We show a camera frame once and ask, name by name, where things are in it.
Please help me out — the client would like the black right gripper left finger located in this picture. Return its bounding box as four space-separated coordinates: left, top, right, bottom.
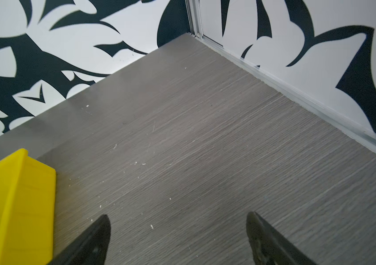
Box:
48 214 111 265

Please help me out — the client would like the aluminium corner post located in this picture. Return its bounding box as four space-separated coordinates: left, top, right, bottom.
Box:
185 0 203 39

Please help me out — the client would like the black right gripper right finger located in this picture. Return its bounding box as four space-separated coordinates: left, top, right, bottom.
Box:
246 212 316 265

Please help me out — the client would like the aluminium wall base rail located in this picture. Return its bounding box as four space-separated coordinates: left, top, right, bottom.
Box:
194 36 376 153

